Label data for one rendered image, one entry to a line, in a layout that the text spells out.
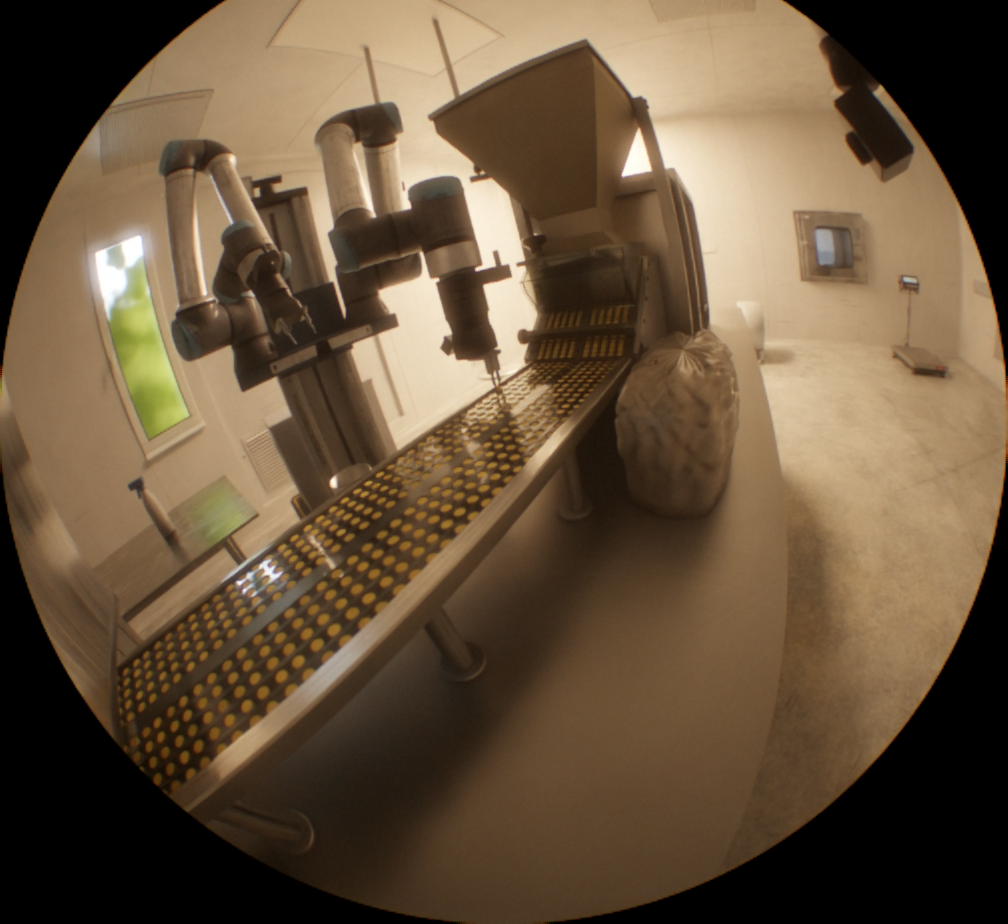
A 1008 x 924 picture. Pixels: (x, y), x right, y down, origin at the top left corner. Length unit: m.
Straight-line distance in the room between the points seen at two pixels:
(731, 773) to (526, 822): 0.16
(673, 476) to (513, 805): 0.38
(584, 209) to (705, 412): 0.47
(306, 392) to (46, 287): 2.11
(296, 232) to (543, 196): 1.14
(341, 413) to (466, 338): 1.11
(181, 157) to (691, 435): 1.43
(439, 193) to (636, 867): 0.77
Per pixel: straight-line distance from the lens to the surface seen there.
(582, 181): 0.71
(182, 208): 1.29
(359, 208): 0.73
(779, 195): 4.39
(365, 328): 1.37
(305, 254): 1.57
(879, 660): 1.49
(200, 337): 1.21
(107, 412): 2.64
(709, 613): 0.40
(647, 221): 0.95
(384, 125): 1.15
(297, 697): 0.26
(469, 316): 0.56
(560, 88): 0.68
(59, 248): 2.95
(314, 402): 1.56
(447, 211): 0.56
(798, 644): 1.38
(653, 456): 0.43
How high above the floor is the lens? 1.13
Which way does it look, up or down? 23 degrees down
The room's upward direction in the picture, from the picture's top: 14 degrees counter-clockwise
